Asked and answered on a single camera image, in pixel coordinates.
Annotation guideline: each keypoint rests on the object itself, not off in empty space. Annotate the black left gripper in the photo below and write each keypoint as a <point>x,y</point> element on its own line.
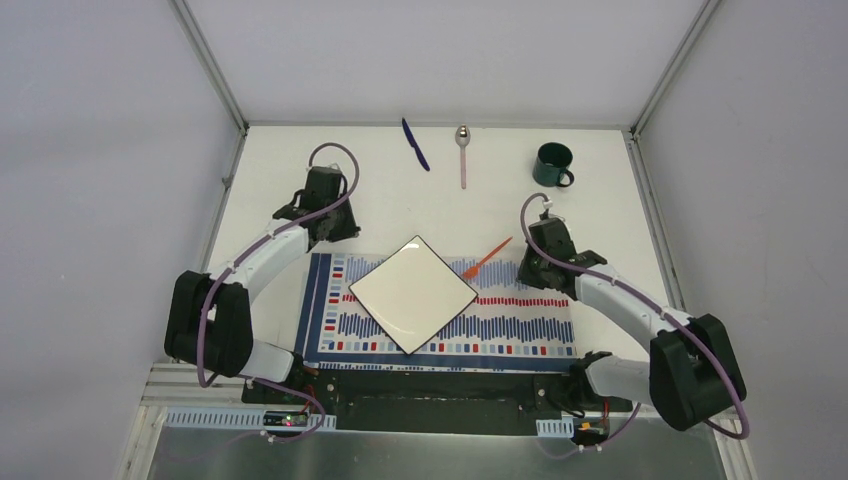
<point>341,225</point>

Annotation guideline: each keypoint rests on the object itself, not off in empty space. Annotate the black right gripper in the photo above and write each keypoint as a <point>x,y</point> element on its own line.
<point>525,277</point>

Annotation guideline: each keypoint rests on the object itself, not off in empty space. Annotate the blue striped placemat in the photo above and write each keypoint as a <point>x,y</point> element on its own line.
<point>507,327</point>

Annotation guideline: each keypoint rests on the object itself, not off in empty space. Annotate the white square plate black rim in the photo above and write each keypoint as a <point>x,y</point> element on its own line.
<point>413,294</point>

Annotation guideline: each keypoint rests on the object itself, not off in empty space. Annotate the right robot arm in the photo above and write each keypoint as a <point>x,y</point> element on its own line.
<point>691,373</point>

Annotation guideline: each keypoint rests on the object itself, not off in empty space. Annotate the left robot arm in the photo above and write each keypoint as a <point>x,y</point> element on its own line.
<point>210,321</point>

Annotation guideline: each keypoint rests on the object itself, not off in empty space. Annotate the dark green mug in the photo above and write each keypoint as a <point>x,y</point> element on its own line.
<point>552,166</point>

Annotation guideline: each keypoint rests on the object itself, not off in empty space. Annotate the blue plastic knife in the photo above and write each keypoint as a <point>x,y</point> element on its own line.
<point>411,140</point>

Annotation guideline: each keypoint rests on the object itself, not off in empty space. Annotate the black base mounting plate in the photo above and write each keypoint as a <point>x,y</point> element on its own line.
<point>451,402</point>

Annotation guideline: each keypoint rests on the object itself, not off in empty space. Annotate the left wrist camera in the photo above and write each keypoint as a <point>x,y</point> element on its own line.
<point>323,186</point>

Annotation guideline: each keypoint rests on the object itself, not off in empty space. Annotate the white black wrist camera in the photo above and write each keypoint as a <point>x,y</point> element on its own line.
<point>553,237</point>

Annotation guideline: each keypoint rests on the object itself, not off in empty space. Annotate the metal spoon pink handle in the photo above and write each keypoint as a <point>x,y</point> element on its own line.
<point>462,139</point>

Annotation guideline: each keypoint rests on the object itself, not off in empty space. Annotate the aluminium frame rail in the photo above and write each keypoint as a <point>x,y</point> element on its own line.
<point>340,390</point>

